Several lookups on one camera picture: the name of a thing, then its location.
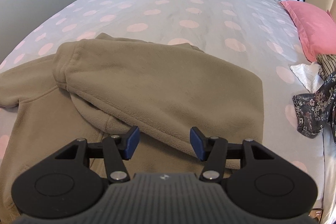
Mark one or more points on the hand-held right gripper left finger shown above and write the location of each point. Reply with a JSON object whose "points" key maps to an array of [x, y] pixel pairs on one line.
{"points": [[131, 144]]}

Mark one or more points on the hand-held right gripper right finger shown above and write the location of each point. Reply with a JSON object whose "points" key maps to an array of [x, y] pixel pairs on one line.
{"points": [[197, 144]]}

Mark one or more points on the beige fleece hoodie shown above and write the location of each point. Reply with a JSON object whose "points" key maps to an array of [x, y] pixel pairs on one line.
{"points": [[157, 87]]}

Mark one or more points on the dark floral garment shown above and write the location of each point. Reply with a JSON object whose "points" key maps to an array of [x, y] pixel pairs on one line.
{"points": [[312, 113]]}

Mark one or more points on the white cloth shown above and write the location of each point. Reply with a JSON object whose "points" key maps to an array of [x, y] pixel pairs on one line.
{"points": [[307, 74]]}

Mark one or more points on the bed with pink dotted sheet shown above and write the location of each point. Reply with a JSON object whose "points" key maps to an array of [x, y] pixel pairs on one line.
{"points": [[170, 3]]}

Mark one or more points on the striped garment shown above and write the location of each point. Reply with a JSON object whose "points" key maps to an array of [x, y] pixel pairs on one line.
{"points": [[329, 64]]}

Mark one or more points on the pink pillow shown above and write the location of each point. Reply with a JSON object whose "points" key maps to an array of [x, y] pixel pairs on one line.
{"points": [[315, 24]]}

